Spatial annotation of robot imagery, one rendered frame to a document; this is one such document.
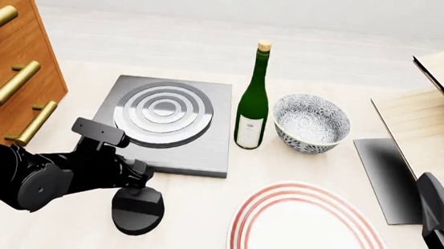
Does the grey stove plate with rings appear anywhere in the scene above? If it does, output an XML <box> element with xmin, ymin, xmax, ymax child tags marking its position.
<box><xmin>88</xmin><ymin>71</ymin><xmax>237</xmax><ymax>180</ymax></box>

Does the pale wooden box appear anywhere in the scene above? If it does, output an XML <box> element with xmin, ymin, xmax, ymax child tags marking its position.
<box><xmin>363</xmin><ymin>31</ymin><xmax>444</xmax><ymax>193</ymax></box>

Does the round black stove knob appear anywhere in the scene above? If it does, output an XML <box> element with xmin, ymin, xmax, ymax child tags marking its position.
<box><xmin>108</xmin><ymin>182</ymin><xmax>167</xmax><ymax>239</ymax></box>

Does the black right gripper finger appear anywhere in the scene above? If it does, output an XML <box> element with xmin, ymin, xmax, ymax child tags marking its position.
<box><xmin>410</xmin><ymin>170</ymin><xmax>444</xmax><ymax>239</ymax></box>

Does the blue patterned bowl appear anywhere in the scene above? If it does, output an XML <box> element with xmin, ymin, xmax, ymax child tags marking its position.
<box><xmin>269</xmin><ymin>91</ymin><xmax>354</xmax><ymax>158</ymax></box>

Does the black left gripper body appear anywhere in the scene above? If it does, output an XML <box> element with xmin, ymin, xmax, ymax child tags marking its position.
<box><xmin>108</xmin><ymin>150</ymin><xmax>141</xmax><ymax>192</ymax></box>

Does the flat black panel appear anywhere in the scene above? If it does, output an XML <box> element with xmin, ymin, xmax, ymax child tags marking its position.
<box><xmin>345</xmin><ymin>134</ymin><xmax>432</xmax><ymax>229</ymax></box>

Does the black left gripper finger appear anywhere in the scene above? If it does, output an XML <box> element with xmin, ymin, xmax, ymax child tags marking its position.
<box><xmin>129</xmin><ymin>158</ymin><xmax>157</xmax><ymax>190</ymax></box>

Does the wooden cabinet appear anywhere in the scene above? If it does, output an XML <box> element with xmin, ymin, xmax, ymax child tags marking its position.
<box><xmin>0</xmin><ymin>0</ymin><xmax>77</xmax><ymax>219</ymax></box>

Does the white plate with red rings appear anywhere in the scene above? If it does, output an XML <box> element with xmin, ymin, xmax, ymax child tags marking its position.
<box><xmin>226</xmin><ymin>175</ymin><xmax>407</xmax><ymax>249</ymax></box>

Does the green wine bottle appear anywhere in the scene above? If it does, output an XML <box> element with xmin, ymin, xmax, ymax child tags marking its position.
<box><xmin>232</xmin><ymin>37</ymin><xmax>276</xmax><ymax>152</ymax></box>

